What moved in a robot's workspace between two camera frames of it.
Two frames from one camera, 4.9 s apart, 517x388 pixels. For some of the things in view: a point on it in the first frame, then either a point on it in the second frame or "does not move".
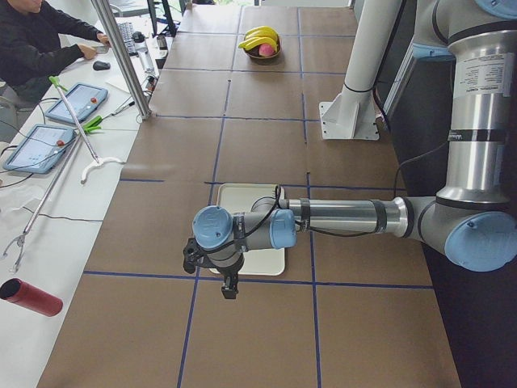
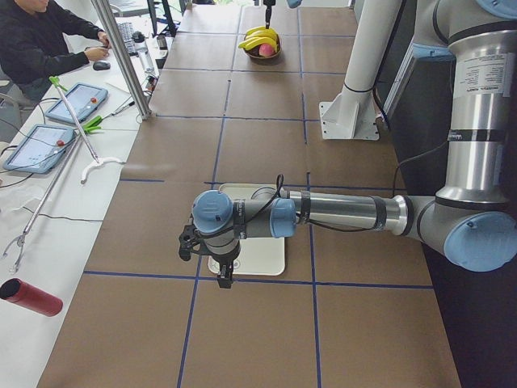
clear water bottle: x=140 y=40 does not move
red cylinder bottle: x=44 y=302 does not move
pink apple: x=266 y=50 does not move
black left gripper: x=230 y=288 -> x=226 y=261
